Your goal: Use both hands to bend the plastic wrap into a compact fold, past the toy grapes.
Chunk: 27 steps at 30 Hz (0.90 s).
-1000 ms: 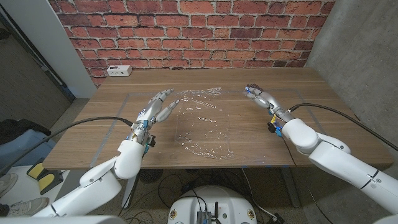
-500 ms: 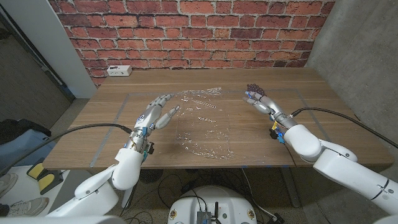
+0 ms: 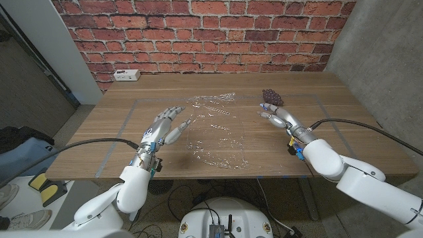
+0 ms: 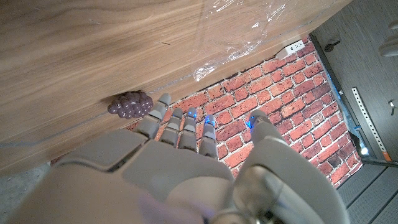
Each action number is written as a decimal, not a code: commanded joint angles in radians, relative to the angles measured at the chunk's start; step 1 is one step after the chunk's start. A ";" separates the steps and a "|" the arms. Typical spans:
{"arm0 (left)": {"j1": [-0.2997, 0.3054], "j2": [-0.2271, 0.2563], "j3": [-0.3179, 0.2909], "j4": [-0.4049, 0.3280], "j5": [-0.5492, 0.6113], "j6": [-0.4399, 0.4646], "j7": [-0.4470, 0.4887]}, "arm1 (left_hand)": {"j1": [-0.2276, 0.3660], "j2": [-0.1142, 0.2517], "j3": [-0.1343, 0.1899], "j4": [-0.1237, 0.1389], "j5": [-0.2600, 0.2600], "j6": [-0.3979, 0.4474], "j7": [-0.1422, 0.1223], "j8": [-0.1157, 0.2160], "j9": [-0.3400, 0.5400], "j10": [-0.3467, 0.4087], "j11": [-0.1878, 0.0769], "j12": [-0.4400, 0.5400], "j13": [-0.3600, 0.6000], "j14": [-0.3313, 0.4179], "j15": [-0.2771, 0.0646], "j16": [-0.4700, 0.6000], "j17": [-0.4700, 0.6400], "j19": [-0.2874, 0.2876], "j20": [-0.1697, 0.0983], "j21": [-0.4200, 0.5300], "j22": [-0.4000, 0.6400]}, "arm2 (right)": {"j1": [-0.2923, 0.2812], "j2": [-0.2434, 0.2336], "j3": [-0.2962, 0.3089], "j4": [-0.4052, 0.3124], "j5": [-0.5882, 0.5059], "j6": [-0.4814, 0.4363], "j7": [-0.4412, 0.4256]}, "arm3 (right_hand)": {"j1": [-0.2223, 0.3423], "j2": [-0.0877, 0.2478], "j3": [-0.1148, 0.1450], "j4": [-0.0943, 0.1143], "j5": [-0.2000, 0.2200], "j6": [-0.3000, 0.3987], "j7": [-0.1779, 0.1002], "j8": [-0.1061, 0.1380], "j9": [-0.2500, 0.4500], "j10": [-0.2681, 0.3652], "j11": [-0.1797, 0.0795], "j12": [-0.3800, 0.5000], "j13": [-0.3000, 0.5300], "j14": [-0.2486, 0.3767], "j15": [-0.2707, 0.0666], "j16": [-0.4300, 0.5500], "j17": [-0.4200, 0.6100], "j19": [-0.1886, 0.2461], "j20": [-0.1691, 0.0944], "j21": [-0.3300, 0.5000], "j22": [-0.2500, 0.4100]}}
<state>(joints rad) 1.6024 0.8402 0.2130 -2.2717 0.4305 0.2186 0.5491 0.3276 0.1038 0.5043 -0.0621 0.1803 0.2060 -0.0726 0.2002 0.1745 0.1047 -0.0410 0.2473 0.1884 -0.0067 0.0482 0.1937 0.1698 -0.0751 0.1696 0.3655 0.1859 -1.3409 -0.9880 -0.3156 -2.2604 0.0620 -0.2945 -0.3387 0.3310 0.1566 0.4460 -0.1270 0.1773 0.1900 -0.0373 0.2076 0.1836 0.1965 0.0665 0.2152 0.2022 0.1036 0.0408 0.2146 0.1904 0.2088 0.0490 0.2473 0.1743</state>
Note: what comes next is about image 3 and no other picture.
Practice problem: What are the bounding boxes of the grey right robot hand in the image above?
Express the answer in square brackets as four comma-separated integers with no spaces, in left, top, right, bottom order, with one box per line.
[258,102,317,161]

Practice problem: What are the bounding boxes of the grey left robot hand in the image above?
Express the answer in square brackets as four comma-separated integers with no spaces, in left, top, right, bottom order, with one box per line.
[130,105,192,173]

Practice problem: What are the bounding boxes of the clear plastic wrap sheet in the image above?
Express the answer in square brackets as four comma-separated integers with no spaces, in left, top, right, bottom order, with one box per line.
[184,92,249,170]

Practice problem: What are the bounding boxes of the purple toy grapes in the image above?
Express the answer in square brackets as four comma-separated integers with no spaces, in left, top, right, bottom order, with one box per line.
[262,89,284,107]

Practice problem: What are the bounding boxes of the round black floor object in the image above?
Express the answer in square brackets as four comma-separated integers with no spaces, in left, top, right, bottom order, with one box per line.
[150,179,174,196]

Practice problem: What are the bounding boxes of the white power strip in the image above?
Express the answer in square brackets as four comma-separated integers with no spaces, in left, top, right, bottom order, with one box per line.
[113,69,141,82]

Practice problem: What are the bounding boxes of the red brick printed backdrop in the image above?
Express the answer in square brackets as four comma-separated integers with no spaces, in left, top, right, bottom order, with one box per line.
[51,0,358,92]

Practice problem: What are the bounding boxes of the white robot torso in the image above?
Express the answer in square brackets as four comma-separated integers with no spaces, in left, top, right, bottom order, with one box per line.
[177,197,274,238]

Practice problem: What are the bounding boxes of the yellow and black foot pedal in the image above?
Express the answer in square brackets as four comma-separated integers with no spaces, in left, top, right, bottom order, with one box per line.
[28,167,69,208]

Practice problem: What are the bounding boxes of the dark grey door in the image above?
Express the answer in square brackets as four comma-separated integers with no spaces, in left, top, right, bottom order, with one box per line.
[0,13,80,139]

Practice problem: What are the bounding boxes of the white sneaker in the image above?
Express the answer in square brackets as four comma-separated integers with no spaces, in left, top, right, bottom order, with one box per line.
[0,183,20,210]
[7,209,53,231]

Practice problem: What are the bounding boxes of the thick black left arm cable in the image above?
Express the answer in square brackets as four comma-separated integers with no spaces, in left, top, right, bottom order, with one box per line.
[0,138,141,189]

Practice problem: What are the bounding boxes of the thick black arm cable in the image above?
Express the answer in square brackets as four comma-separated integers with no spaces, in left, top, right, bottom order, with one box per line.
[309,118,423,156]
[0,138,141,189]

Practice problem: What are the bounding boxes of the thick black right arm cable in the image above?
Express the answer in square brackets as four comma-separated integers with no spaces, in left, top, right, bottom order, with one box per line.
[309,118,423,156]

